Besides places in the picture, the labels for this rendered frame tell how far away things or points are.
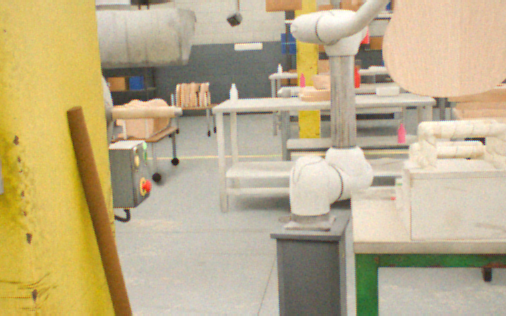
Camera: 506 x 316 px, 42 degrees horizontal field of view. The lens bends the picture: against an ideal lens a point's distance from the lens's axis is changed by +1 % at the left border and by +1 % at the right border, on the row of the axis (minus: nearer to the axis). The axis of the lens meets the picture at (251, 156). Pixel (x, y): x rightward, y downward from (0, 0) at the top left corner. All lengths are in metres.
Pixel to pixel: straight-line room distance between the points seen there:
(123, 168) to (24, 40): 1.40
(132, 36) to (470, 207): 0.95
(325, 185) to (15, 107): 1.93
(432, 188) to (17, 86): 1.14
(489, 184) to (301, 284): 1.13
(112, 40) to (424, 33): 0.82
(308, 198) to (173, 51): 1.06
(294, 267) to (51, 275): 1.85
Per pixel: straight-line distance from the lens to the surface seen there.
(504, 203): 1.72
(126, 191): 2.18
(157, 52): 1.73
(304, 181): 2.56
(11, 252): 0.80
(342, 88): 2.67
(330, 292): 2.62
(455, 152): 1.85
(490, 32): 1.87
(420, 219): 1.69
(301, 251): 2.59
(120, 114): 1.92
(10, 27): 0.77
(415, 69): 1.84
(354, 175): 2.69
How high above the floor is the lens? 1.44
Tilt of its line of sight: 10 degrees down
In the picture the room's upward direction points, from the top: 3 degrees counter-clockwise
